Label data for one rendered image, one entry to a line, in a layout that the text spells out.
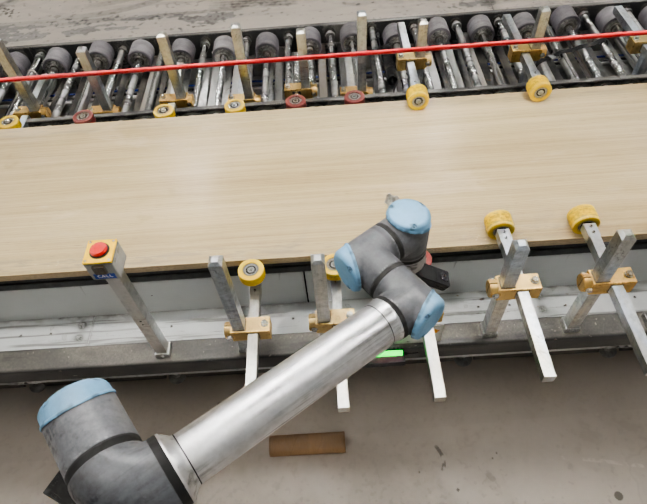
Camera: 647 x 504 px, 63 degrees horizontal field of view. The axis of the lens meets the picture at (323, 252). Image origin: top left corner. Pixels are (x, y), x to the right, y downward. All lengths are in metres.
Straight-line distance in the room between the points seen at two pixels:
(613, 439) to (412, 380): 0.81
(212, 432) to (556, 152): 1.54
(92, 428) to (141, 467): 0.10
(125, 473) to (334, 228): 1.06
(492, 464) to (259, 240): 1.29
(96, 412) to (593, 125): 1.84
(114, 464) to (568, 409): 1.97
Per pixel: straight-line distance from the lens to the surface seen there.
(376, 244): 1.03
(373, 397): 2.35
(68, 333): 2.03
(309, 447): 2.21
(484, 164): 1.90
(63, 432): 0.90
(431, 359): 1.48
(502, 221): 1.63
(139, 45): 2.78
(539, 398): 2.47
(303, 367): 0.88
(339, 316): 1.54
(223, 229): 1.72
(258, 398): 0.86
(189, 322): 1.88
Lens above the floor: 2.18
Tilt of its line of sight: 53 degrees down
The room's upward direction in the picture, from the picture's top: 5 degrees counter-clockwise
